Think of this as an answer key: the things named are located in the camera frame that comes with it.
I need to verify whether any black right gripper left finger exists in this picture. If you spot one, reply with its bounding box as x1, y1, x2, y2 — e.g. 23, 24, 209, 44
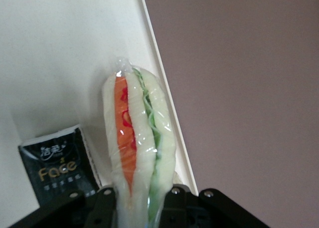
7, 185, 119, 228

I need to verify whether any plastic triangle sandwich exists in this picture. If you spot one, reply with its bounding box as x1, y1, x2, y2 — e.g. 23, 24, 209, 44
101, 56, 179, 228

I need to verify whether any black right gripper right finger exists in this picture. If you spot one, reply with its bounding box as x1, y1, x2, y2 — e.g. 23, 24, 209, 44
159, 184, 271, 228

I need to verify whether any cream plastic serving tray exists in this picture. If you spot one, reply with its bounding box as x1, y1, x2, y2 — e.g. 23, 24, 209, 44
0, 0, 200, 215

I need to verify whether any black tissue pack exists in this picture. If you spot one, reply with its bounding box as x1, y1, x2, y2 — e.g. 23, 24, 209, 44
17, 124, 103, 209

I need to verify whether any brown table cover cloth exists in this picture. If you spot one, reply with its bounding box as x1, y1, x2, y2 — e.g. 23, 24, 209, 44
139, 0, 319, 228

